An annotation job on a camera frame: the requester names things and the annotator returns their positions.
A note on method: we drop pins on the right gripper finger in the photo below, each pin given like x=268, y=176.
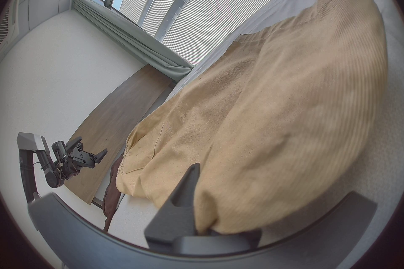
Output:
x=170, y=226

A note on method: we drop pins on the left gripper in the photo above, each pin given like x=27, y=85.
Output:
x=82, y=159

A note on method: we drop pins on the tan shorts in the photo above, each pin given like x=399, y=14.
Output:
x=284, y=103

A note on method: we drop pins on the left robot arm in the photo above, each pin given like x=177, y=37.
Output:
x=31, y=141

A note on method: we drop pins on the brown shorts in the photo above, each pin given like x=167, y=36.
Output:
x=111, y=198

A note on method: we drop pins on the grey-green curtain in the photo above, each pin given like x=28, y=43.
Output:
x=132, y=37

